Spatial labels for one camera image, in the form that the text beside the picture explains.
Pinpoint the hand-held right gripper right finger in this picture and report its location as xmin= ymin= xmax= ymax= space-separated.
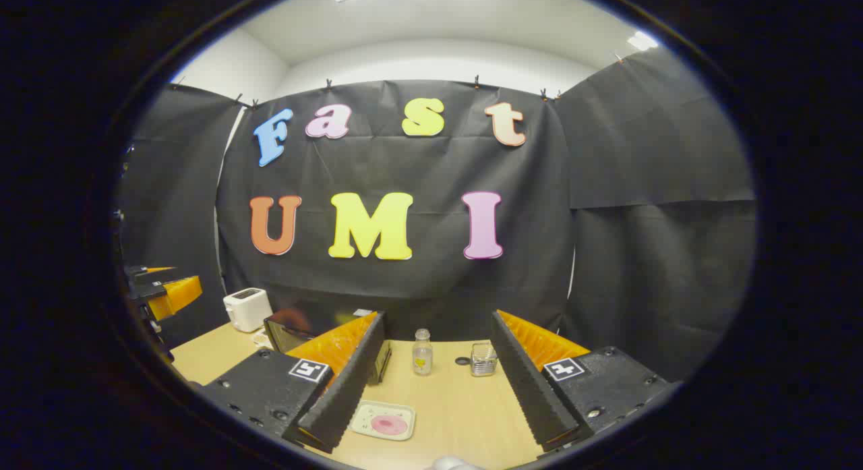
xmin=490 ymin=310 xmax=678 ymax=454

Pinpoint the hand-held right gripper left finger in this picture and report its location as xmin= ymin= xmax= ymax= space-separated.
xmin=200 ymin=310 xmax=387 ymax=454

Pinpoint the white food tray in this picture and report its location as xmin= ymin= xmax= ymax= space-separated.
xmin=350 ymin=401 xmax=416 ymax=442

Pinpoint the pink round food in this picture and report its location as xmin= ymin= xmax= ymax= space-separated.
xmin=371 ymin=415 xmax=409 ymax=437

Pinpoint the black electric oven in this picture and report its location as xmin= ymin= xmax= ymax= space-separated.
xmin=263 ymin=310 xmax=392 ymax=384

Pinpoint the white toaster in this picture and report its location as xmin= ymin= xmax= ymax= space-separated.
xmin=223 ymin=288 xmax=274 ymax=333

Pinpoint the clear glass bottle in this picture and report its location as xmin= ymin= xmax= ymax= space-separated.
xmin=412 ymin=328 xmax=434 ymax=376

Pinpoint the black backdrop cloth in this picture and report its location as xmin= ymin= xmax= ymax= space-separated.
xmin=115 ymin=49 xmax=759 ymax=383

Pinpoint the metal wire mesh holder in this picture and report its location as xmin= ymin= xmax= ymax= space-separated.
xmin=470 ymin=343 xmax=498 ymax=377

